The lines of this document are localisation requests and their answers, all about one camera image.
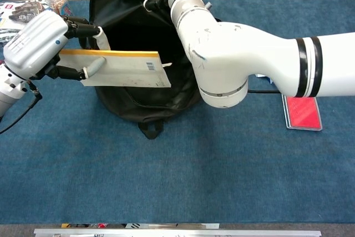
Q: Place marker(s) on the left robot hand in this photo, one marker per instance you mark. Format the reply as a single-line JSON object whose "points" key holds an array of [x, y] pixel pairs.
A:
{"points": [[33, 42]]}

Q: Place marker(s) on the black backpack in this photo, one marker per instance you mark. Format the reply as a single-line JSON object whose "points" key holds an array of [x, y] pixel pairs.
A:
{"points": [[133, 26]]}

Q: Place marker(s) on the yellow white padded envelope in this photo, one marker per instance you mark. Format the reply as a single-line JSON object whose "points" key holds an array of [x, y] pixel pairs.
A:
{"points": [[124, 70]]}

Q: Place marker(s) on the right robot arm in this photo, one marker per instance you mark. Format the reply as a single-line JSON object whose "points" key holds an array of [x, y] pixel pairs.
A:
{"points": [[249, 54]]}

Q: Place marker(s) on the silver foil plastic bag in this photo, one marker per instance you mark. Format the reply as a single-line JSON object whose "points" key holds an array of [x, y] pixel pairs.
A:
{"points": [[7, 37]]}

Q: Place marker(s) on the tape dispenser blister pack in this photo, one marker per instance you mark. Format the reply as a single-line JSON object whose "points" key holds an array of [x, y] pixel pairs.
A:
{"points": [[19, 12]]}

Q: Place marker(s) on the red card box clear case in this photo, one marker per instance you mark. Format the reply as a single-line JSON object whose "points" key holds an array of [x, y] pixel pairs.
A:
{"points": [[303, 112]]}

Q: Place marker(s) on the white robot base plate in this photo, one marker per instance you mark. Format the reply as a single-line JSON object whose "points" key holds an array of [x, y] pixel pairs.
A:
{"points": [[172, 226]]}

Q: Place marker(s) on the aluminium profile rail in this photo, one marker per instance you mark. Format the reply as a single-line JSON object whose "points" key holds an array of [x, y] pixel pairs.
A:
{"points": [[177, 232]]}

